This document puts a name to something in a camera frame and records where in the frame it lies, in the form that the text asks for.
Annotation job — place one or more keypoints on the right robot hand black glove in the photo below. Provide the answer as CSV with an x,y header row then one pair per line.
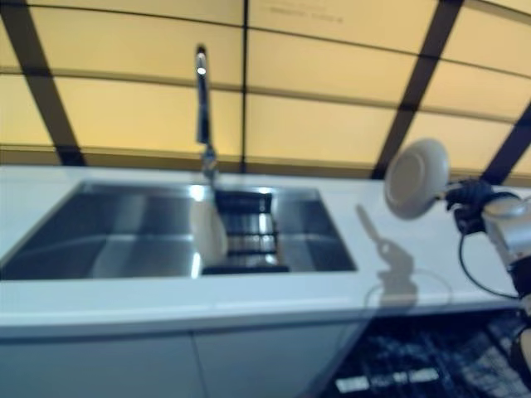
x,y
471,195

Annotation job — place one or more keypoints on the beige round plate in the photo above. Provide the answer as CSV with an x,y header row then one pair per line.
x,y
209,232
415,178

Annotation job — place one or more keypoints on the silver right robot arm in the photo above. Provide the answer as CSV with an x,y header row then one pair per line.
x,y
508,232

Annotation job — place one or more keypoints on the black dishwasher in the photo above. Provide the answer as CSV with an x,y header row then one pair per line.
x,y
415,356

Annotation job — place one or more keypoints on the yellow backlit panel window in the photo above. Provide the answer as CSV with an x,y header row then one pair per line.
x,y
311,103

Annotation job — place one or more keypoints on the black sink dish rack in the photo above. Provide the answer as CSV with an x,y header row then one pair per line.
x,y
249,232

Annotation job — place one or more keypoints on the white cabinet door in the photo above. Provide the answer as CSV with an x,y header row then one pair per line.
x,y
95,369
269,365

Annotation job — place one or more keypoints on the chrome gooseneck kitchen faucet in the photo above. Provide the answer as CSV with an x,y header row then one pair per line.
x,y
203,108

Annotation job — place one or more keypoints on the stainless steel sink basin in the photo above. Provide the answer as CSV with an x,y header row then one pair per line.
x,y
116,232

